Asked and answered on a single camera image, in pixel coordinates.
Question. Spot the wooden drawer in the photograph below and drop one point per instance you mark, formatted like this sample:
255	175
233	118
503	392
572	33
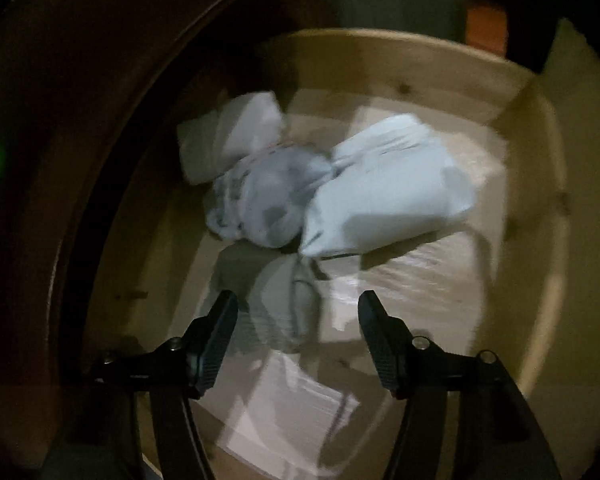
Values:
520	276

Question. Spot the grey rolled underwear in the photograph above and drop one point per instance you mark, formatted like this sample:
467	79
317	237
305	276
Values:
279	301

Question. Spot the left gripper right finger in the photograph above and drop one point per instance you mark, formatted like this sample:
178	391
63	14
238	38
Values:
497	435

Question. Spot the pale grey folded underwear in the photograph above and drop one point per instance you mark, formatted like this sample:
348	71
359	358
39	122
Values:
261	185

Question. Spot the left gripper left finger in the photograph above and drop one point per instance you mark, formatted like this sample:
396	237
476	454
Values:
180	370

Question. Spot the light blue underwear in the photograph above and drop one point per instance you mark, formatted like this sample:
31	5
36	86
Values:
395	180

